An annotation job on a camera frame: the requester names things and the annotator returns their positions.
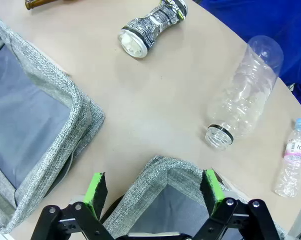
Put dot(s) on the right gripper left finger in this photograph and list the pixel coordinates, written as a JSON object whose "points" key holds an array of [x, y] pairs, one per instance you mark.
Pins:
{"points": [[95, 197]]}

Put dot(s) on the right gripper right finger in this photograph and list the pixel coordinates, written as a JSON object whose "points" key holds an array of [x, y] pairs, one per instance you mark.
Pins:
{"points": [[213, 195]]}

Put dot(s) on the small pink-label water bottle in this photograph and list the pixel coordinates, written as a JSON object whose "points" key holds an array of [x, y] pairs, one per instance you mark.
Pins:
{"points": [[293, 162]]}

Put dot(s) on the large clear plastic bottle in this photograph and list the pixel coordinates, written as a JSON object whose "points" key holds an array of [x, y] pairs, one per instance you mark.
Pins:
{"points": [[240, 100]]}

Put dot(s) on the crushed black Pepsi can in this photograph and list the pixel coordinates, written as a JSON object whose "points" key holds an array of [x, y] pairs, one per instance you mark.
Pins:
{"points": [[153, 22]]}

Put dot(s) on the grey fabric basket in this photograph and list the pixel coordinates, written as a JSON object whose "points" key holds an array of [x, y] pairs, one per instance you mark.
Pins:
{"points": [[78, 105], [153, 180]]}

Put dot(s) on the person in blue shirt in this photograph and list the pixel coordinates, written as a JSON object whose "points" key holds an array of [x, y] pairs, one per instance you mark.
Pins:
{"points": [[265, 17]]}

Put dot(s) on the brown glass beer bottle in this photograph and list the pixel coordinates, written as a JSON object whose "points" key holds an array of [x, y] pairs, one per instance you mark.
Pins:
{"points": [[38, 3]]}

